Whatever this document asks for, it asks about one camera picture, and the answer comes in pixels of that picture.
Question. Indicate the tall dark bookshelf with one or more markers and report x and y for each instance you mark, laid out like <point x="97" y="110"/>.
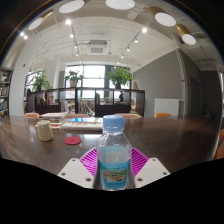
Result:
<point x="4" y="93"/>

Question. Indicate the clear blue-capped water bottle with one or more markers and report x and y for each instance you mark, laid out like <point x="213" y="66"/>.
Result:
<point x="114" y="156"/>

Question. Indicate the small green potted plant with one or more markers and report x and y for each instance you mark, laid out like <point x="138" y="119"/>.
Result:
<point x="73" y="77"/>

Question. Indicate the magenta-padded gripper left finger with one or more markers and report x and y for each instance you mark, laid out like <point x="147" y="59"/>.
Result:
<point x="76" y="173"/>

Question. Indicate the dark low shelf unit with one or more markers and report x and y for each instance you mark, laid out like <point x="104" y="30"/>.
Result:
<point x="110" y="108"/>

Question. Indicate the orange chair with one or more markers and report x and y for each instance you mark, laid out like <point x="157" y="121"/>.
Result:
<point x="220" y="150"/>

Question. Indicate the ceiling track spotlights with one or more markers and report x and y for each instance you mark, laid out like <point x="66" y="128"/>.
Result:
<point x="68" y="22"/>

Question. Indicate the round white ceiling lamps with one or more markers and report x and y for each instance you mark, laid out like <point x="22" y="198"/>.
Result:
<point x="165" y="19"/>

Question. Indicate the bushy green potted plant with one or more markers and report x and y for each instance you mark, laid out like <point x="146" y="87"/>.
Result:
<point x="40" y="81"/>

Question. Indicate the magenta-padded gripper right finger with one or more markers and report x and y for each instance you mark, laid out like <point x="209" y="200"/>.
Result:
<point x="151" y="171"/>

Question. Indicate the cream ceramic cup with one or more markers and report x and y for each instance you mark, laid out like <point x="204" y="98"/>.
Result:
<point x="44" y="131"/>

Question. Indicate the ceiling air conditioner unit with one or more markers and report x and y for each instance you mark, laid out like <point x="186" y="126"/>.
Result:
<point x="97" y="48"/>

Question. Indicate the white wall radiator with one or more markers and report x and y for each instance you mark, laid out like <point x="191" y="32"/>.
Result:
<point x="166" y="106"/>

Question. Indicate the stack of books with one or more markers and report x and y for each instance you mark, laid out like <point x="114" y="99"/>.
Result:
<point x="53" y="117"/>

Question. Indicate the row of orange chairs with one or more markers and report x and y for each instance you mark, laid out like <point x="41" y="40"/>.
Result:
<point x="31" y="115"/>

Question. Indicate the flat round red coaster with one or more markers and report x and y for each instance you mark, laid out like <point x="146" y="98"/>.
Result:
<point x="72" y="140"/>

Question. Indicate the large green potted plant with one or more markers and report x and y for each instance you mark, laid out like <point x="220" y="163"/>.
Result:
<point x="119" y="76"/>

